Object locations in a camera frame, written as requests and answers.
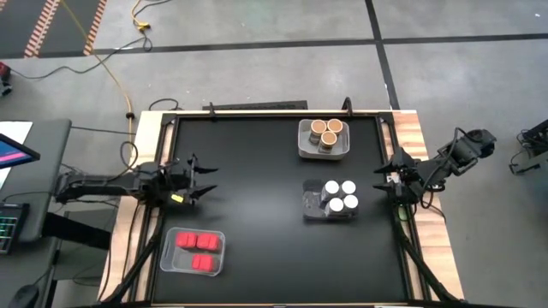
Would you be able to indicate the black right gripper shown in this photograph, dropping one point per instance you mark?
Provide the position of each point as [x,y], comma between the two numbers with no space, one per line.
[404,179]

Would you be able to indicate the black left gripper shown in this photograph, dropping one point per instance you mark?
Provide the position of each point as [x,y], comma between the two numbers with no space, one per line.
[180,181]

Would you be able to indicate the bagel seasoning jar white lid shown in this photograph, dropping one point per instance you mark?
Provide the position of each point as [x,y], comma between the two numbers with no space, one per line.
[349,187]
[331,187]
[336,204]
[351,202]

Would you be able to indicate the red lidded spice tin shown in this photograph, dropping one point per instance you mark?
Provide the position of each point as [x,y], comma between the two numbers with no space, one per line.
[208,242]
[186,240]
[202,262]

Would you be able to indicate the furikake jar brown lid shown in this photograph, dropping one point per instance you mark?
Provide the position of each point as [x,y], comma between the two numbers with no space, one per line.
[318,126]
[329,138]
[335,126]

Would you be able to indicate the clear plastic bin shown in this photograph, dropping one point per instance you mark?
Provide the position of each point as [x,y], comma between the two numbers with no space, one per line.
[171,261]

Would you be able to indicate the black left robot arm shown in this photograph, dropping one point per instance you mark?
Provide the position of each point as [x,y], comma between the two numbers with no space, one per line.
[107,185]

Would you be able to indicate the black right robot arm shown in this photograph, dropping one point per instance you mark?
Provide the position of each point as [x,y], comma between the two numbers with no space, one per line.
[449,160]

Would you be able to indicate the small yellow tag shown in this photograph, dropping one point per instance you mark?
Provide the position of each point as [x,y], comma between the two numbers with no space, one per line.
[176,198]

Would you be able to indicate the grey translucent plastic bin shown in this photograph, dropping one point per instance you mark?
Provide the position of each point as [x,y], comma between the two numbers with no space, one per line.
[312,205]

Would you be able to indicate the white plastic bin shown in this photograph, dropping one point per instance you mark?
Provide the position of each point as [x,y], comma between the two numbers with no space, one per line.
[306,149]

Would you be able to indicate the black flat bar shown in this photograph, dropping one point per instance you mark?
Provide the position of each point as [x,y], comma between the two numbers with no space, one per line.
[257,105]

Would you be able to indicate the grey desk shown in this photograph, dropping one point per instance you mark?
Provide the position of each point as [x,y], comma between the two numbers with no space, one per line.
[49,149]

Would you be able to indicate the tablet screen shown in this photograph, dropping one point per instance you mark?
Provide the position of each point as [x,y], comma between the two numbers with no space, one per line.
[15,153]

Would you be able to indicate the white paper sheet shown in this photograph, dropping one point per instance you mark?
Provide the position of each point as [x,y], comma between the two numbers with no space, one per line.
[17,127]

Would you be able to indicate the backlit keyboard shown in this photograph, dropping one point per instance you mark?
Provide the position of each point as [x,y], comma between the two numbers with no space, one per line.
[10,229]

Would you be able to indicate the dark mat with orange stripes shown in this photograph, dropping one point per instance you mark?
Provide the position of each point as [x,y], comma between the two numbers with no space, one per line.
[70,25]

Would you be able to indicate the black computer mouse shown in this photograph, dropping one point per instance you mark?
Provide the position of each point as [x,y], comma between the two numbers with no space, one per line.
[23,298]

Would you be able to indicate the red and black device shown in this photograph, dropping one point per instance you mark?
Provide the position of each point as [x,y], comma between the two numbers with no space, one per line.
[3,70]

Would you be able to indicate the black frame clamp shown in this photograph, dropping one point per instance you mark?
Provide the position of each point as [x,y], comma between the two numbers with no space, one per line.
[211,112]
[347,109]

